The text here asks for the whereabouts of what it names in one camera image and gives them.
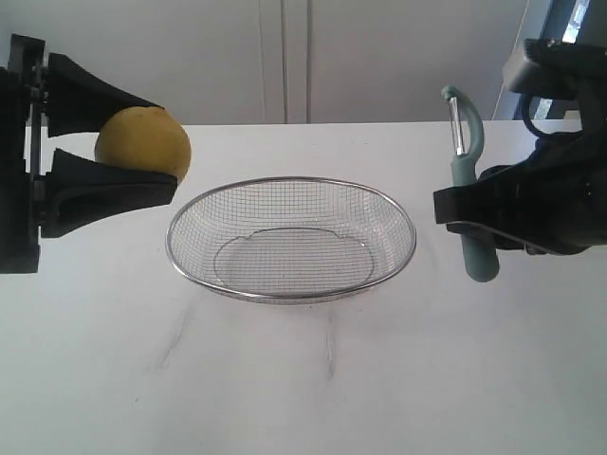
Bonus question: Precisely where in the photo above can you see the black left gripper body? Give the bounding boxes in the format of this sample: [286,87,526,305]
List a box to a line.
[1,34,50,274]

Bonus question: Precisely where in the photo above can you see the metal wire mesh basket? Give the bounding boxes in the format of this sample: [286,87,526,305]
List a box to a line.
[165,176,416,304]

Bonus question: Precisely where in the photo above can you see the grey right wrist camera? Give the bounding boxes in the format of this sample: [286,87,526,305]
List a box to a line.
[503,39,606,100]

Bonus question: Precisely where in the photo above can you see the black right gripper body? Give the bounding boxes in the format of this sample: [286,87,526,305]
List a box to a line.
[476,132,607,257]

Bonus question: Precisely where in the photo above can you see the yellow lemon with sticker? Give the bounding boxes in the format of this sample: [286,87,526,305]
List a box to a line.
[94,106,192,182]

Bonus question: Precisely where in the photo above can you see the teal handled vegetable peeler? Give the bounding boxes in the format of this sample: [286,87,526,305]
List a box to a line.
[441,85,500,282]

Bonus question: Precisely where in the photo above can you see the black right camera cable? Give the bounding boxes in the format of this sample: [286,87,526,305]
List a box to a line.
[521,94,584,138]

